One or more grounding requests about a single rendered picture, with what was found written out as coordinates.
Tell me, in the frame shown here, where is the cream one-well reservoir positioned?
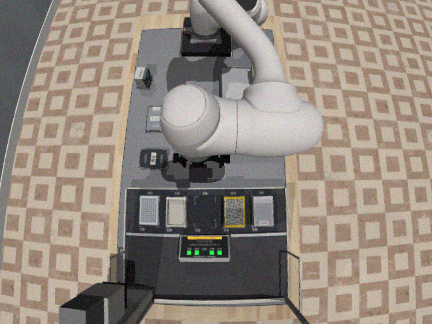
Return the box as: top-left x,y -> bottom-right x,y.
166,197 -> 187,227

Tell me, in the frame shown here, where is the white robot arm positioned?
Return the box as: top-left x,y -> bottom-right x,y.
160,0 -> 324,162

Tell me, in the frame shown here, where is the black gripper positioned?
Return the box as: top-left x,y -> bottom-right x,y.
173,150 -> 230,168

